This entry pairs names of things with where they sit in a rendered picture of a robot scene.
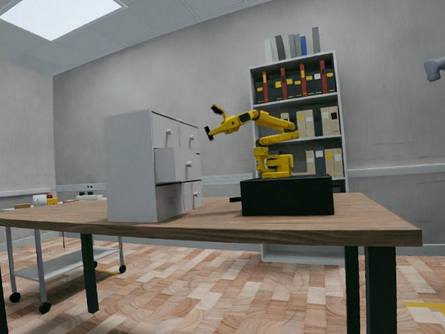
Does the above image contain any white chest of drawers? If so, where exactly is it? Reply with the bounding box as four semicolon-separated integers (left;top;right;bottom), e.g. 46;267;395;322
102;109;204;223

